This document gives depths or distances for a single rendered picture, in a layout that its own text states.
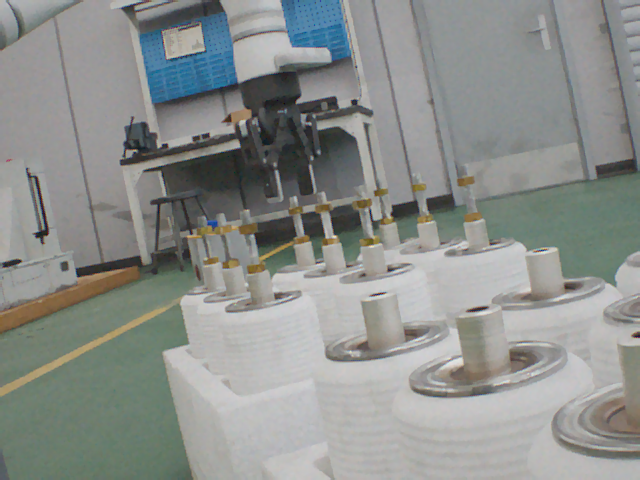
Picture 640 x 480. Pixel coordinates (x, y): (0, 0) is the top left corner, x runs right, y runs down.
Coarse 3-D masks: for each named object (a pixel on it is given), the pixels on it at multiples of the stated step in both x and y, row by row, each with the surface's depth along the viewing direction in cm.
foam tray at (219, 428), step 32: (192, 384) 84; (224, 384) 83; (192, 416) 90; (224, 416) 70; (256, 416) 71; (288, 416) 72; (320, 416) 73; (192, 448) 99; (224, 448) 72; (256, 448) 71; (288, 448) 72
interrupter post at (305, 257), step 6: (294, 246) 105; (300, 246) 104; (306, 246) 104; (300, 252) 104; (306, 252) 104; (312, 252) 105; (300, 258) 104; (306, 258) 104; (312, 258) 105; (300, 264) 105; (306, 264) 104; (312, 264) 105
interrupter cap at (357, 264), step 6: (348, 264) 96; (354, 264) 95; (360, 264) 93; (312, 270) 96; (318, 270) 96; (324, 270) 96; (336, 270) 91; (342, 270) 90; (348, 270) 91; (306, 276) 93; (312, 276) 92; (318, 276) 91
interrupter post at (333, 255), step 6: (324, 246) 93; (330, 246) 93; (336, 246) 93; (324, 252) 93; (330, 252) 93; (336, 252) 93; (342, 252) 94; (324, 258) 94; (330, 258) 93; (336, 258) 93; (342, 258) 93; (330, 264) 93; (336, 264) 93; (342, 264) 93; (330, 270) 93
